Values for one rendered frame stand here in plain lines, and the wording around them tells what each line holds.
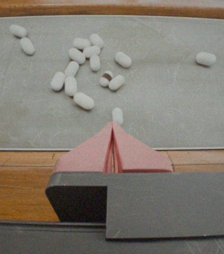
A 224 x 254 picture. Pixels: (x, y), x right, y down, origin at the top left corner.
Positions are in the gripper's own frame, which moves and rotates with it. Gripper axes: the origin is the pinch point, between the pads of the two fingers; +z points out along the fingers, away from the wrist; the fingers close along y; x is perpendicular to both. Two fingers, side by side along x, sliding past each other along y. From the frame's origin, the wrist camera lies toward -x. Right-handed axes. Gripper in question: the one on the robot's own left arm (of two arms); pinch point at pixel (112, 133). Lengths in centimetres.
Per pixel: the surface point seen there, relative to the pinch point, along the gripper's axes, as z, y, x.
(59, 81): 15.3, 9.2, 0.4
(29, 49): 20.9, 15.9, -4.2
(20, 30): 24.3, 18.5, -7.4
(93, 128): 10.3, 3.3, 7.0
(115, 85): 15.0, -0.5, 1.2
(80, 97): 12.6, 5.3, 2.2
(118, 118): 10.2, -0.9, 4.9
